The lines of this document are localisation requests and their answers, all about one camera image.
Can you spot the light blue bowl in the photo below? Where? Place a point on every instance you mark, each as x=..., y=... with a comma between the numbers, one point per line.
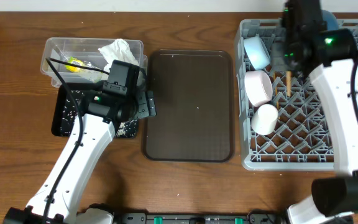
x=256, y=52

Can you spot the white cup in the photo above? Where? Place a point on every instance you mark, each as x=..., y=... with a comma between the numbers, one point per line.
x=264, y=119

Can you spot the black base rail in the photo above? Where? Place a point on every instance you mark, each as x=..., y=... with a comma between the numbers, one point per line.
x=257, y=217

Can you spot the white napkin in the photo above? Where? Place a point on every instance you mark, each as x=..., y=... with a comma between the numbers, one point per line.
x=118, y=50

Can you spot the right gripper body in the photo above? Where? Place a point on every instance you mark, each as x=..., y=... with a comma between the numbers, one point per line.
x=289, y=60

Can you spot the yellow green snack wrapper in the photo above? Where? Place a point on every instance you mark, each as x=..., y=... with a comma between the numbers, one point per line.
x=76, y=65

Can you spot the white shallow bowl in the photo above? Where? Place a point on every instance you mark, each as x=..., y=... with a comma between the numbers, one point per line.
x=258, y=87

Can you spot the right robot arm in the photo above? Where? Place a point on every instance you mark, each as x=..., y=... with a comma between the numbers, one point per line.
x=329, y=59

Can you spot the clear plastic waste bin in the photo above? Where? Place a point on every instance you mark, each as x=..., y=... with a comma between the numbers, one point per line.
x=62, y=48

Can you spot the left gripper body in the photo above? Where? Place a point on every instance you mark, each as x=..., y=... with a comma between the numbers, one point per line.
x=149, y=104

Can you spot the black food waste tray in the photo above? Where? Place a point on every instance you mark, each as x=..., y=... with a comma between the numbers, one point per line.
x=78, y=91

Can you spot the dark blue plate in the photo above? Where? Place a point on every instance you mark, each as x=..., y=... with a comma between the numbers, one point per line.
x=330, y=19

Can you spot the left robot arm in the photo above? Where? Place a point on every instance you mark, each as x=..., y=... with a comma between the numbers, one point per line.
x=99, y=113

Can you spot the wooden chopstick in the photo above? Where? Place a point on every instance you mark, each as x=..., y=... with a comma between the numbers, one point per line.
x=275, y=89
x=288, y=83

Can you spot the dark brown serving tray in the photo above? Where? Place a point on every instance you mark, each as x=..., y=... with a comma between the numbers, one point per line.
x=194, y=100

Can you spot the grey dishwasher rack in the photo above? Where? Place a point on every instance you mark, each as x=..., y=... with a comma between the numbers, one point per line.
x=301, y=139

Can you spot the spilled rice pile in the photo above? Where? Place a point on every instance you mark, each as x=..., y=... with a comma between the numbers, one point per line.
x=65, y=114

